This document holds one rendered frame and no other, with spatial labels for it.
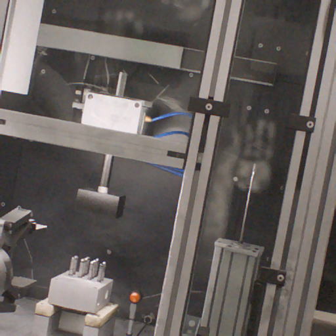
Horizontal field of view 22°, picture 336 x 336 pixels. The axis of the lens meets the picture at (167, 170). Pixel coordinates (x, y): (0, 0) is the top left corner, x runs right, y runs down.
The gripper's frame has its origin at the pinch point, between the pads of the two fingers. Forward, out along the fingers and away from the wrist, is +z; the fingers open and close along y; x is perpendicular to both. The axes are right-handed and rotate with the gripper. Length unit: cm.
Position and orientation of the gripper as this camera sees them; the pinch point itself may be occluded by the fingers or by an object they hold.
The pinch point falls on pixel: (27, 255)
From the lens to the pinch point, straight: 135.3
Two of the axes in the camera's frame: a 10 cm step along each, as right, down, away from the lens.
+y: 1.8, -9.8, -0.5
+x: -9.7, -1.9, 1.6
